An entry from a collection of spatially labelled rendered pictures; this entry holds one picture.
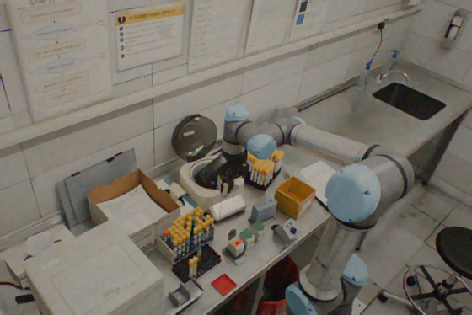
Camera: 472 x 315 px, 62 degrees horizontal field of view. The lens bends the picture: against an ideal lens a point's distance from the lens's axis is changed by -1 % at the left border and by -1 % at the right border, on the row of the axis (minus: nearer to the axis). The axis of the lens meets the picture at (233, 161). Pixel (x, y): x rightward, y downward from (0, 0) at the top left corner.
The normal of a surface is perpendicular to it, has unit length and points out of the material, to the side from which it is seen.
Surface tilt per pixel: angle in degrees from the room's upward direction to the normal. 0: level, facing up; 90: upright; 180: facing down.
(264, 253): 0
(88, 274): 0
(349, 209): 80
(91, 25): 93
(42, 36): 95
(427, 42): 90
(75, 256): 0
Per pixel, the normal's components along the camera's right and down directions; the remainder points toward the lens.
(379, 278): 0.11, -0.77
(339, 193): -0.79, 0.16
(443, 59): -0.72, 0.37
